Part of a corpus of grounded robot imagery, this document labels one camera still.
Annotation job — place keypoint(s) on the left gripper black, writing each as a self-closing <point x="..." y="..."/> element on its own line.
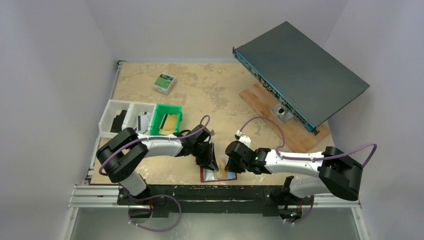
<point x="205" y="154"/>

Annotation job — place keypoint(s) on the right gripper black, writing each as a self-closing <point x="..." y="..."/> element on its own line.
<point x="233" y="160"/>

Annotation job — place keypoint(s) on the red card holder wallet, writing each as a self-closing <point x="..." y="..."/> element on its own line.
<point x="208" y="176"/>

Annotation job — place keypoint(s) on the grey card with triangle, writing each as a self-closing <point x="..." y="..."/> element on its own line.
<point x="143" y="122"/>

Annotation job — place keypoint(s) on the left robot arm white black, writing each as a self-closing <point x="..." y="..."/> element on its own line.
<point x="121" y="155"/>

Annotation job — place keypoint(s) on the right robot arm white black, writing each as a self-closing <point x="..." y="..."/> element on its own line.
<point x="330" y="171"/>

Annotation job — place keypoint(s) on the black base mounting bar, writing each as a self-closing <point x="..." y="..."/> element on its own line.
<point x="267" y="200"/>

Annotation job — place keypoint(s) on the green plastic bin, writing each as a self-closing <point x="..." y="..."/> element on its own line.
<point x="158" y="114"/>

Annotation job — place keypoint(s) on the wooden board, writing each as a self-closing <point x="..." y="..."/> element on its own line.
<point x="297" y="138"/>

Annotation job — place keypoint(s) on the small green labelled box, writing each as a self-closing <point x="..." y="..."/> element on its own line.
<point x="164" y="83"/>

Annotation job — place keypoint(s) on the black part in bin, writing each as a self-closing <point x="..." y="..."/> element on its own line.
<point x="117" y="122"/>

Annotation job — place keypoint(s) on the white plastic bin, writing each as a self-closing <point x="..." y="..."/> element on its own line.
<point x="114" y="107"/>

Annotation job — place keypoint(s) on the metal bracket with knob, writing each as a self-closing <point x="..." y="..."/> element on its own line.
<point x="281" y="113"/>

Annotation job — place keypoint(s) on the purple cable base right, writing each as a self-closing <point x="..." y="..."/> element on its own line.
<point x="294" y="217"/>

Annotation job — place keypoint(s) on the dark network switch box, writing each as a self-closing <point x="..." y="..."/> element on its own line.
<point x="305" y="79"/>

